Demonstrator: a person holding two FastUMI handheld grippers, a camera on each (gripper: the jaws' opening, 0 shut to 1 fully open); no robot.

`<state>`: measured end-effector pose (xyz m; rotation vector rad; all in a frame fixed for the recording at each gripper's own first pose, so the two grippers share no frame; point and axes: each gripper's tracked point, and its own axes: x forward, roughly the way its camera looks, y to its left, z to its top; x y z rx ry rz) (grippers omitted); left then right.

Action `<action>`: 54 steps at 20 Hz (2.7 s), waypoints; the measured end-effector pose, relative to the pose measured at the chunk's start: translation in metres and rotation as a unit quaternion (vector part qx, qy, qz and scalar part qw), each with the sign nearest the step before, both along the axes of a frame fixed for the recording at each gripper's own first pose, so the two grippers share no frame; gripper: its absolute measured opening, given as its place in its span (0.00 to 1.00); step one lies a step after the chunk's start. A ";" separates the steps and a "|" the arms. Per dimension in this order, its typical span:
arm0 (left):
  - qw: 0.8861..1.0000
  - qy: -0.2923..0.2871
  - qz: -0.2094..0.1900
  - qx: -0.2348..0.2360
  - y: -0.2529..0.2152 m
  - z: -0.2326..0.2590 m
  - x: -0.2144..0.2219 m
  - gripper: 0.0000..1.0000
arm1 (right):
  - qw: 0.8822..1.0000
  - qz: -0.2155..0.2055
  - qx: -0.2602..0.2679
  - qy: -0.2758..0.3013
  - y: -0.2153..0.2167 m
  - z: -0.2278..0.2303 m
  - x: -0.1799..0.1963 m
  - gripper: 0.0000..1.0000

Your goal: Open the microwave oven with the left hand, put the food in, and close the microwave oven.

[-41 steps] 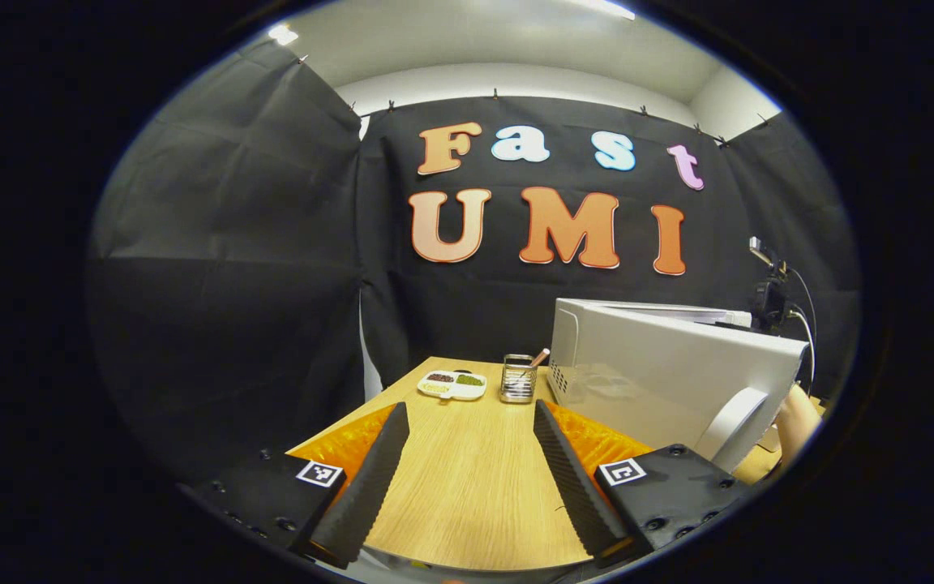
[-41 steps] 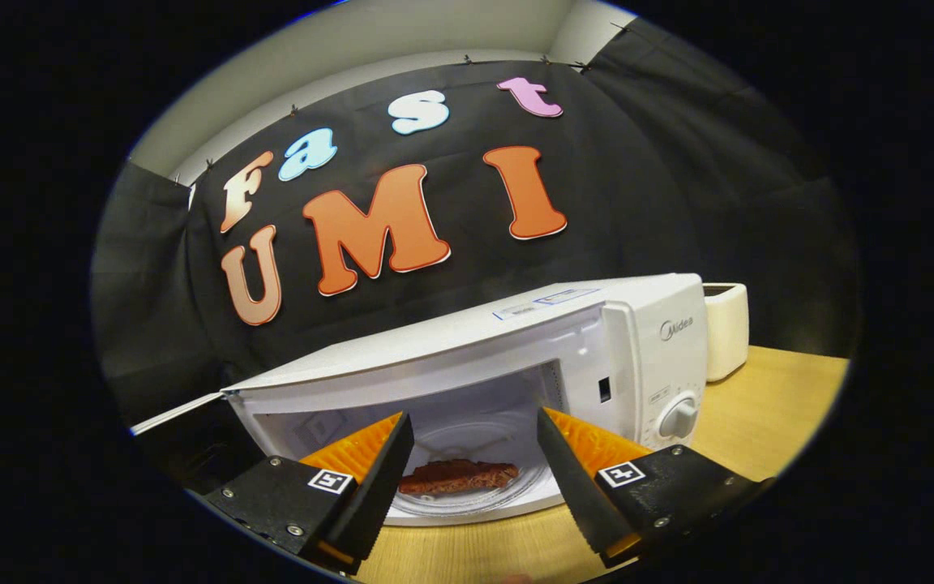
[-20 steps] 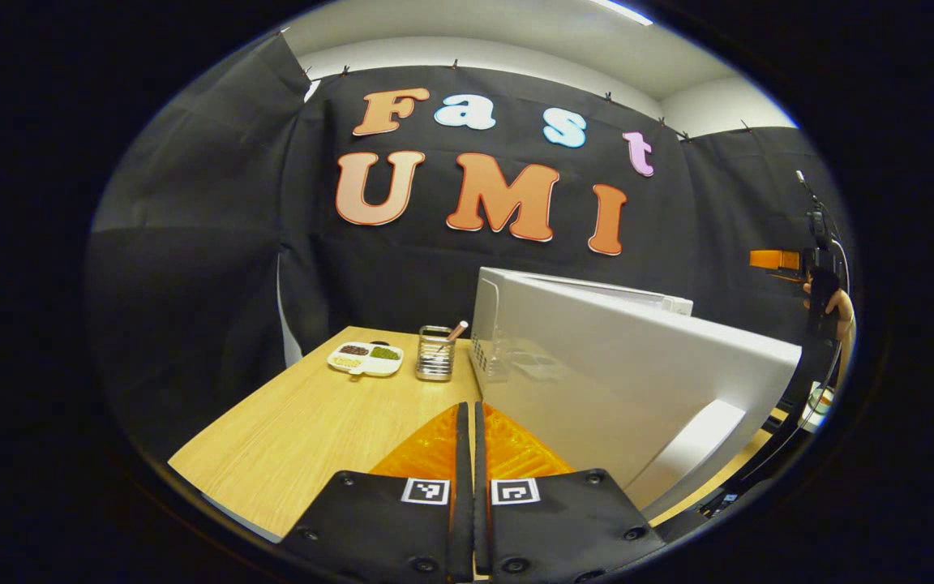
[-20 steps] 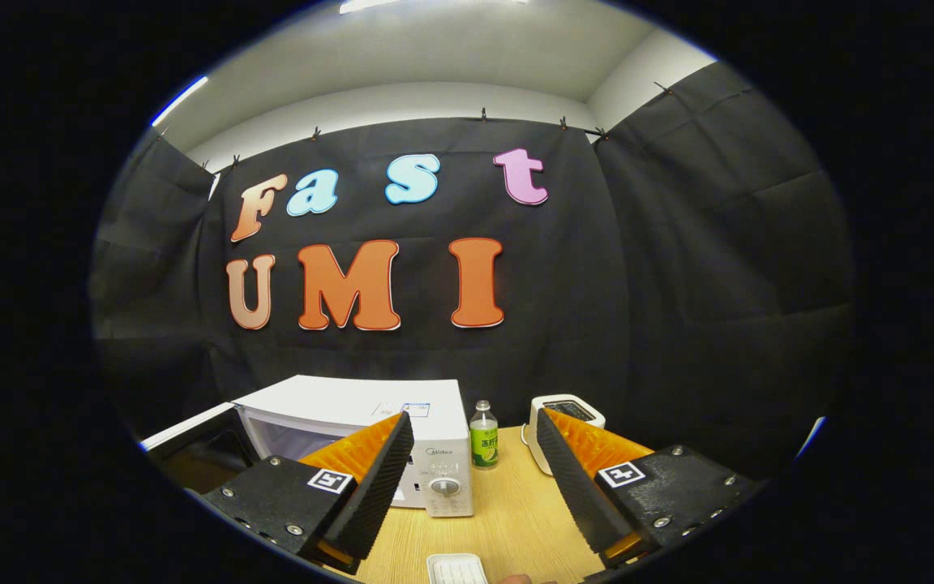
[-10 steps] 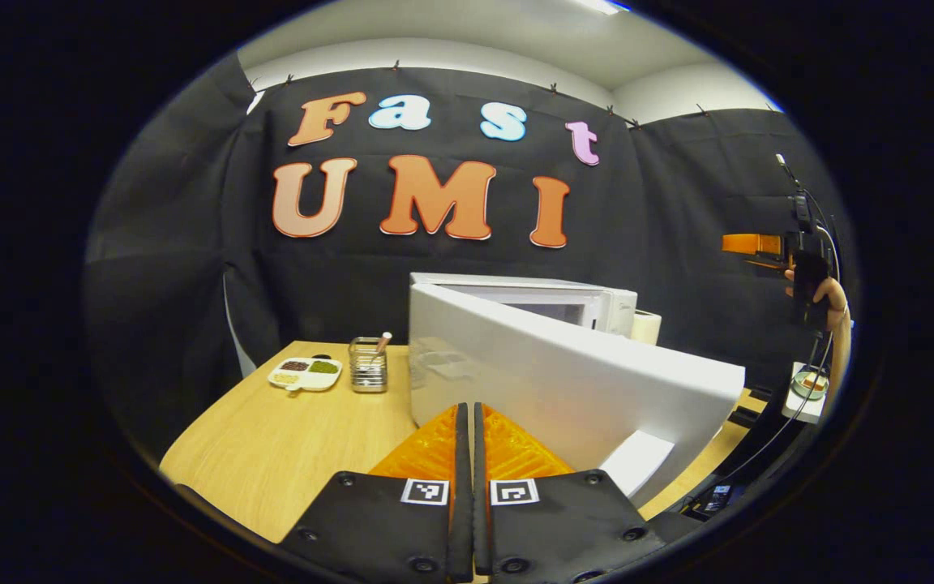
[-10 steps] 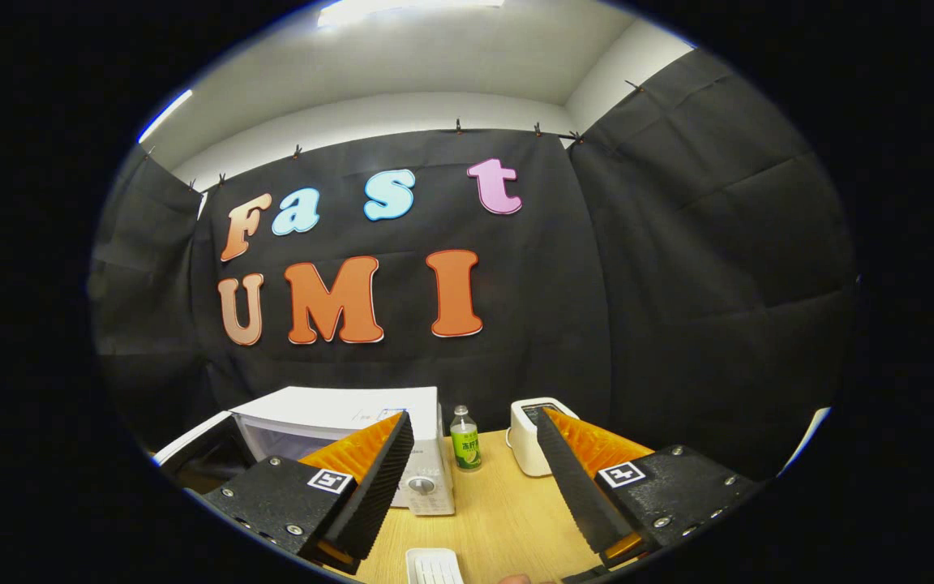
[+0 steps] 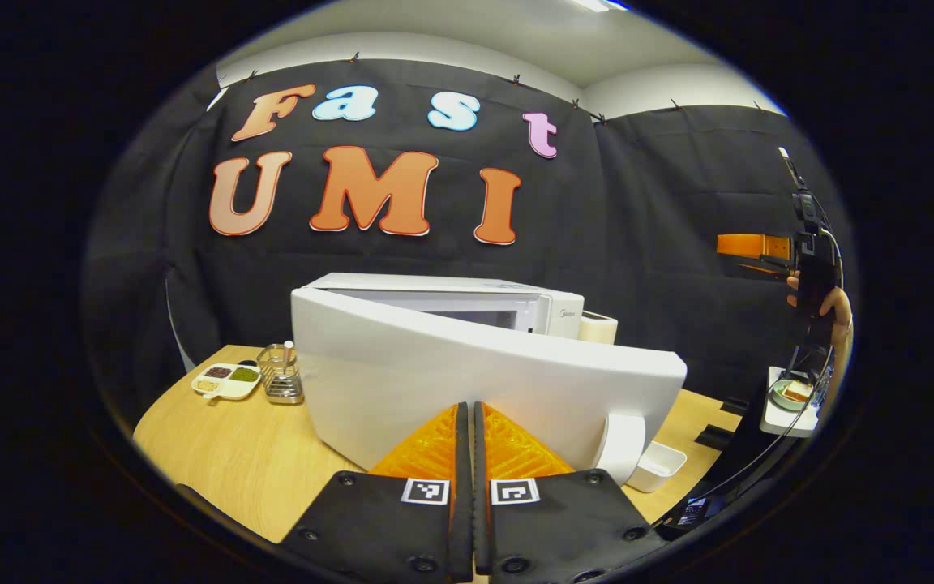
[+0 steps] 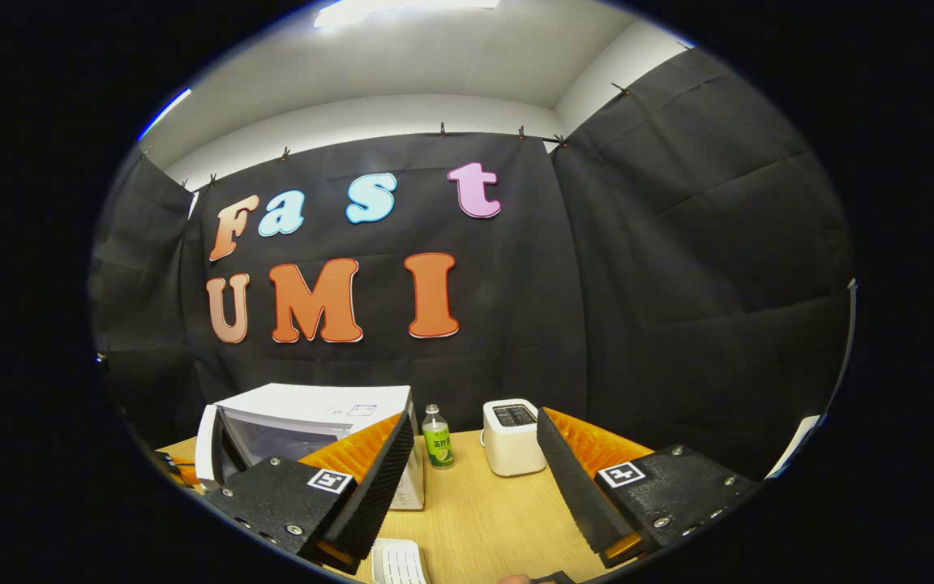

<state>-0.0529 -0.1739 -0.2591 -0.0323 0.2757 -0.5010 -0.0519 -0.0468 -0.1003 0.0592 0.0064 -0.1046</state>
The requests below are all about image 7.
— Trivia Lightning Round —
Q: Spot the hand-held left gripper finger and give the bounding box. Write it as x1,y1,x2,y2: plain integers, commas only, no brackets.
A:
279,401,474,584
473,401,666,584

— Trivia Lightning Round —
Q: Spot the white microwave oven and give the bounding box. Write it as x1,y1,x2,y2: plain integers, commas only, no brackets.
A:
289,272,689,488

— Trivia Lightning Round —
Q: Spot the green bowl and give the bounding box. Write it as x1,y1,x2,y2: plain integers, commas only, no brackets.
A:
770,378,816,413

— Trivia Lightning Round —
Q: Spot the white side stand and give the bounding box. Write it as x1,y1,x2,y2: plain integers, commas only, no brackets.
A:
760,365,829,440

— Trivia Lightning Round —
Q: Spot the cream white toaster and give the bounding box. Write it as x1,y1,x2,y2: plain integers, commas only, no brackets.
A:
578,310,619,346

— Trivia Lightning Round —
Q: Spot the white rectangular tray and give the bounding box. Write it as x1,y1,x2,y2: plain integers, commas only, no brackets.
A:
624,441,688,494

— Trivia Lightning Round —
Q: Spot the black device with screen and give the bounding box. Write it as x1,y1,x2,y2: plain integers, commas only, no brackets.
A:
660,495,729,539

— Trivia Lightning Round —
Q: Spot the metal mesh utensil holder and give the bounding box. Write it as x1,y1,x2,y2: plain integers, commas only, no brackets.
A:
255,341,305,406

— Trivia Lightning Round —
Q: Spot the white divided dish with beans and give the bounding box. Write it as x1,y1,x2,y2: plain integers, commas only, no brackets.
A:
191,362,263,403

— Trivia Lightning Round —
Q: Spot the black cable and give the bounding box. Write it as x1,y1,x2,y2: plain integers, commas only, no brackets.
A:
702,345,838,509

